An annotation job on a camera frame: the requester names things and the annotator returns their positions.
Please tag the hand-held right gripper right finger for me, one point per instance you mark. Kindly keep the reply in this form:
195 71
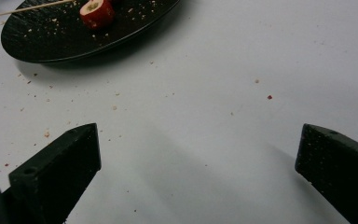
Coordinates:
338 168

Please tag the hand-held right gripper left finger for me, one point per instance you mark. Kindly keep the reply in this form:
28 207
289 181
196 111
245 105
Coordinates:
56 174

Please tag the black round plate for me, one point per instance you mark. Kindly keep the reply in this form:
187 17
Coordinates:
59 39

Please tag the red fruit piece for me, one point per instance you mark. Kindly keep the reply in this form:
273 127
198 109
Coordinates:
98 17

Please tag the thin wooden skewer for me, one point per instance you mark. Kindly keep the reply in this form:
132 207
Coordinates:
28 8

